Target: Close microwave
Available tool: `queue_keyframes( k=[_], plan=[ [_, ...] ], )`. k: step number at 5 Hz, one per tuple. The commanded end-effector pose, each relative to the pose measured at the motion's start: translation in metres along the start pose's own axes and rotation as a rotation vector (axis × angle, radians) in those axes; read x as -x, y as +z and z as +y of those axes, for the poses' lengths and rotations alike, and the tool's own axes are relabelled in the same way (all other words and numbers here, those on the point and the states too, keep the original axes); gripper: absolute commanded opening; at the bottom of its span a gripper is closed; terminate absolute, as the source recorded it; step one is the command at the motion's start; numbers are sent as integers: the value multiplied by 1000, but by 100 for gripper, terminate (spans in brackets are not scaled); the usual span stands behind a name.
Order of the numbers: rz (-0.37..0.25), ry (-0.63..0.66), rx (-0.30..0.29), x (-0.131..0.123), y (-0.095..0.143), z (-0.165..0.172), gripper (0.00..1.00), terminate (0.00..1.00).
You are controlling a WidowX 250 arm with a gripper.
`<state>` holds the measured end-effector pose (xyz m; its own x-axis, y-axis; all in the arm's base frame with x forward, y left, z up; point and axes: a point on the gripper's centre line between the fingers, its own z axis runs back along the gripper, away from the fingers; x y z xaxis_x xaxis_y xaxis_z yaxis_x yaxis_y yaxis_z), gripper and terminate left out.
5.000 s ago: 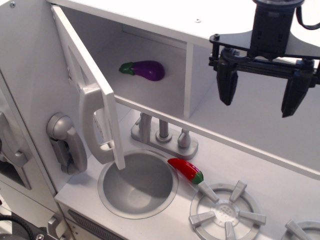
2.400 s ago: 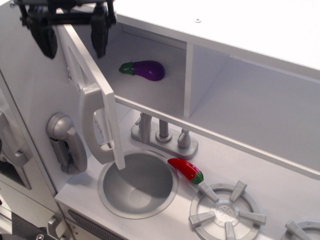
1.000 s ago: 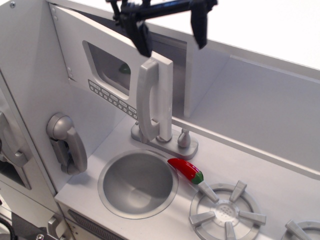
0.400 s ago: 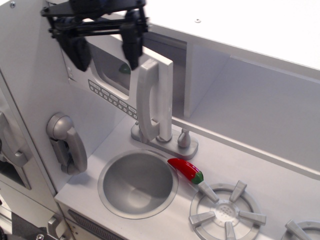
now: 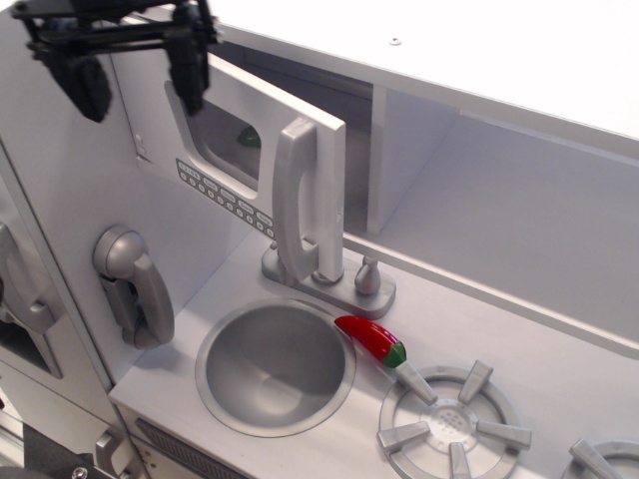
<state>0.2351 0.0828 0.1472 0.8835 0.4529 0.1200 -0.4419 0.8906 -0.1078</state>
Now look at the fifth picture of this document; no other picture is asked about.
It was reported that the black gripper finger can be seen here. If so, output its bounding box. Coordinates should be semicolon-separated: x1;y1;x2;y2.
167;28;209;115
45;53;110;123

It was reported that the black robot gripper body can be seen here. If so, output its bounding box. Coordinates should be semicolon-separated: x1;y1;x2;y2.
10;1;220;62

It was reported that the white microwave door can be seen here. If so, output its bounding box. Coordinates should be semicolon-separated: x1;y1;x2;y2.
113;52;346;282

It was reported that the purple toy eggplant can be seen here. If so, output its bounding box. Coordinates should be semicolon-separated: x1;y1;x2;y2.
237;126;262;149

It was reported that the silver toy faucet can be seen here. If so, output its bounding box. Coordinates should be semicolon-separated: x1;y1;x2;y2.
262;245;396;320

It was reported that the white toy kitchen cabinet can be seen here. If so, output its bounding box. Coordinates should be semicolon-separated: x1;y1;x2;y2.
1;1;638;478

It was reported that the silver round sink basin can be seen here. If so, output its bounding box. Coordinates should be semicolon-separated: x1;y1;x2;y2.
195;298;356;438

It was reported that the red toy chili pepper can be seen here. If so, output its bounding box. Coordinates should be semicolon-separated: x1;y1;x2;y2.
334;315;407;368

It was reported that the silver stove burner grate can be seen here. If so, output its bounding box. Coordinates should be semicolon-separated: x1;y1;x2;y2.
377;360;532;478

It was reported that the silver toy wall phone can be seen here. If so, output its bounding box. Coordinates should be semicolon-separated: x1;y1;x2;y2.
93;225;175;350

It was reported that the silver fridge door handle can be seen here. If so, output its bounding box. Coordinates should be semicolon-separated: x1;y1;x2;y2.
1;224;63;334

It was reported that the silver oven door handle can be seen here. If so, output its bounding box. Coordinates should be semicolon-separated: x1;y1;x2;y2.
95;432;132;478

